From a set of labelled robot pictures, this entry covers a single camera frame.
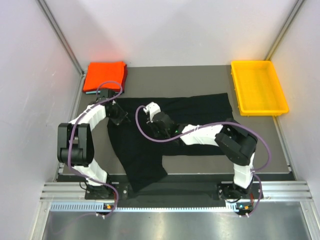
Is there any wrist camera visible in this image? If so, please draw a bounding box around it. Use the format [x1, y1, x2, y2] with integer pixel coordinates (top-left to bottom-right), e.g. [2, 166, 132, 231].
[143, 102, 161, 123]
[98, 88, 118, 101]

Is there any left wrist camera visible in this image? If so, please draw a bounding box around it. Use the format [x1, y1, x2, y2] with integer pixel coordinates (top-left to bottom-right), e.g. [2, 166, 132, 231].
[98, 88, 118, 101]

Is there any yellow plastic tray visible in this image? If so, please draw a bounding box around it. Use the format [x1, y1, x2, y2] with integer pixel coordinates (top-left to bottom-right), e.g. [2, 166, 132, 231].
[231, 60, 289, 117]

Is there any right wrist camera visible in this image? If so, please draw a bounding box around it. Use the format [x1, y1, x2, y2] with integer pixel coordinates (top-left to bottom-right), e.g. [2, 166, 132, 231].
[143, 102, 161, 123]

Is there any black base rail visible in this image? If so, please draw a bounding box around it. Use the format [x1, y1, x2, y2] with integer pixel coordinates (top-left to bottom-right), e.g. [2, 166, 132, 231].
[84, 181, 261, 207]

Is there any left aluminium frame post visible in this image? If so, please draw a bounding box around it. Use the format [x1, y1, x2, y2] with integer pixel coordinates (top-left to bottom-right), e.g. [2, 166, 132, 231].
[35, 0, 85, 76]

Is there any teal folded t-shirt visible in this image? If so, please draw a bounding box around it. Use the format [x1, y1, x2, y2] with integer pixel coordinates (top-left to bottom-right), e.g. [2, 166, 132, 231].
[85, 90, 101, 95]

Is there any purple cable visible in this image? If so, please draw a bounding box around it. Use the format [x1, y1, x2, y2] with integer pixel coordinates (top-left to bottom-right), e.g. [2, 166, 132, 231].
[67, 80, 125, 218]
[135, 104, 273, 218]

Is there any orange folded t-shirt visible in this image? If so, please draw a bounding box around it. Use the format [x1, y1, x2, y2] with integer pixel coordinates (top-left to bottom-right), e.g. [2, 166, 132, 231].
[82, 61, 126, 92]

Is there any black t-shirt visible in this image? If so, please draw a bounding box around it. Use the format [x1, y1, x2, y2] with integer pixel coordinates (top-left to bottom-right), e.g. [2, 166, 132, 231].
[107, 93, 233, 193]

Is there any right aluminium frame post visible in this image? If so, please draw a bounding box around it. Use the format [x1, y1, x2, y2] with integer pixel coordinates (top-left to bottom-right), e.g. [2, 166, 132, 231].
[264, 0, 306, 61]

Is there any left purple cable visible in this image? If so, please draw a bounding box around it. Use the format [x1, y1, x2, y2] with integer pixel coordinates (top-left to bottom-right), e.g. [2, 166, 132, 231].
[67, 80, 125, 218]

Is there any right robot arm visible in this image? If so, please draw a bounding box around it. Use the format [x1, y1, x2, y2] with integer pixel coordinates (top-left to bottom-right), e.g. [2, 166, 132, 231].
[143, 107, 258, 200]

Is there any aluminium frame post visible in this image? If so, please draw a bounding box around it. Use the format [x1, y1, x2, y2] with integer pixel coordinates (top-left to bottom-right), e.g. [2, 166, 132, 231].
[264, 0, 306, 61]
[35, 0, 85, 76]

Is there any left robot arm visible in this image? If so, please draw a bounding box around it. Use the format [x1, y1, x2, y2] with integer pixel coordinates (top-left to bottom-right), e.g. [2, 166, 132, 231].
[57, 89, 129, 199]

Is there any red folded t-shirt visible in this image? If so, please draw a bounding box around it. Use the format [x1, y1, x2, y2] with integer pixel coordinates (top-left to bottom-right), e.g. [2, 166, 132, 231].
[121, 64, 128, 93]

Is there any grey slotted cable duct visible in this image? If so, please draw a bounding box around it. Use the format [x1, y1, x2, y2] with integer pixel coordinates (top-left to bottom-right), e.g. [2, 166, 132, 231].
[50, 202, 250, 213]

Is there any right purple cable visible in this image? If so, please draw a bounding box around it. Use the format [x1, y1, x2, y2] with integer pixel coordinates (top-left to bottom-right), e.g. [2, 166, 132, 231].
[135, 104, 273, 218]

